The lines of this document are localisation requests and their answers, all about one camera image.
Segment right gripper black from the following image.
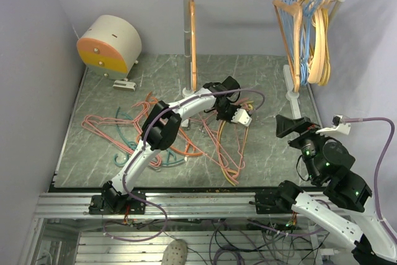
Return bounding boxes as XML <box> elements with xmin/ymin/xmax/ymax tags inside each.
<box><xmin>276</xmin><ymin>114</ymin><xmax>336</xmax><ymax>182</ymax></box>

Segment brown wooden hanger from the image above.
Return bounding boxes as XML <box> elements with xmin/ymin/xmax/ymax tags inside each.
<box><xmin>190</xmin><ymin>0</ymin><xmax>197</xmax><ymax>91</ymax></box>

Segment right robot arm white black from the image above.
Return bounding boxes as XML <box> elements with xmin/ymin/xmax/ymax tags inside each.
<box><xmin>273</xmin><ymin>115</ymin><xmax>396</xmax><ymax>264</ymax></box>

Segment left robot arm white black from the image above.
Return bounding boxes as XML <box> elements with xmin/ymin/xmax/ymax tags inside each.
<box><xmin>101</xmin><ymin>76</ymin><xmax>240</xmax><ymax>213</ymax></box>

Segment hung beige hangers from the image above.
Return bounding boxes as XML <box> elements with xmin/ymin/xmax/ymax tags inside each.
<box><xmin>306</xmin><ymin>0</ymin><xmax>337</xmax><ymax>84</ymax></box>

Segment hung yellow hangers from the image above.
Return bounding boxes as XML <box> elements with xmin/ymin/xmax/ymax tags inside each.
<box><xmin>310</xmin><ymin>7</ymin><xmax>332</xmax><ymax>87</ymax></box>

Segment hung blue hangers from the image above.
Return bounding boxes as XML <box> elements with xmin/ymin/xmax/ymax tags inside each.
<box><xmin>281</xmin><ymin>0</ymin><xmax>323</xmax><ymax>86</ymax></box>

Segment pink plastic curved hanger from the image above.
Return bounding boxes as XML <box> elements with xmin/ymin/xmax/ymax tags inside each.
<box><xmin>213</xmin><ymin>97</ymin><xmax>255</xmax><ymax>185</ymax></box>

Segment orange plastic hanger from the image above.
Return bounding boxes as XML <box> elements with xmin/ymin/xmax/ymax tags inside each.
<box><xmin>143</xmin><ymin>91</ymin><xmax>203</xmax><ymax>157</ymax></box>

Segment teal plastic hanger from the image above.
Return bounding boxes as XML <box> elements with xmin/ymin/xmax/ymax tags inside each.
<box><xmin>114</xmin><ymin>107</ymin><xmax>184</xmax><ymax>168</ymax></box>

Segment round beige drawer box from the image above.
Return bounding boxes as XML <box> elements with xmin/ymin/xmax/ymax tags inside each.
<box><xmin>76</xmin><ymin>15</ymin><xmax>142</xmax><ymax>80</ymax></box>

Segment white perforated shoe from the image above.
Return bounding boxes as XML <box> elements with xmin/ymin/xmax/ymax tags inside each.
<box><xmin>161</xmin><ymin>239</ymin><xmax>188</xmax><ymax>265</ymax></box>

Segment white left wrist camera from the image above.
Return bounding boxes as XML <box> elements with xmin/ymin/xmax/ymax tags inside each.
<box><xmin>231</xmin><ymin>108</ymin><xmax>252</xmax><ymax>127</ymax></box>

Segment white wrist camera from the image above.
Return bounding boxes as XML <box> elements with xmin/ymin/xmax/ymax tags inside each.
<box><xmin>231</xmin><ymin>108</ymin><xmax>252</xmax><ymax>127</ymax></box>
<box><xmin>316</xmin><ymin>114</ymin><xmax>351</xmax><ymax>137</ymax></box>

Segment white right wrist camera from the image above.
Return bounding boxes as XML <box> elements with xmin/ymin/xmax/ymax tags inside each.
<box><xmin>316</xmin><ymin>114</ymin><xmax>351</xmax><ymax>137</ymax></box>

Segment aluminium mounting rail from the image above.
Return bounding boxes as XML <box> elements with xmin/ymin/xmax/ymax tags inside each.
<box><xmin>33</xmin><ymin>192</ymin><xmax>290</xmax><ymax>220</ymax></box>

